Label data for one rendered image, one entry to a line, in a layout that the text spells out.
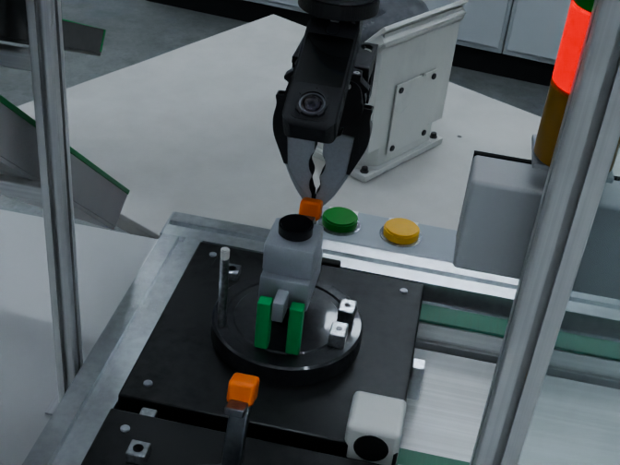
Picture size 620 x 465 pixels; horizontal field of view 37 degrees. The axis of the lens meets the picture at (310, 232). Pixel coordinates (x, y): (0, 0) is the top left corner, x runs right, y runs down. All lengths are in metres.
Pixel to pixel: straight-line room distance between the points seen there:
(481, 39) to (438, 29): 2.55
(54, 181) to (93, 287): 0.33
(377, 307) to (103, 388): 0.28
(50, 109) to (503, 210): 0.36
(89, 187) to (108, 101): 0.62
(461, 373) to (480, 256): 0.33
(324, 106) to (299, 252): 0.13
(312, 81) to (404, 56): 0.53
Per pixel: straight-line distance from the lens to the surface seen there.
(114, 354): 0.88
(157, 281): 0.96
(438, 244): 1.05
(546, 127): 0.59
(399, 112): 1.34
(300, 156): 0.87
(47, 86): 0.75
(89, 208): 0.92
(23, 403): 0.97
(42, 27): 0.74
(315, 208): 0.87
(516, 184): 0.61
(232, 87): 1.58
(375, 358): 0.86
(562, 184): 0.57
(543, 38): 3.86
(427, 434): 0.88
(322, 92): 0.76
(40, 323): 1.06
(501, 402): 0.67
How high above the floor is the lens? 1.53
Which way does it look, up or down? 34 degrees down
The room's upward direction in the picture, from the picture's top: 6 degrees clockwise
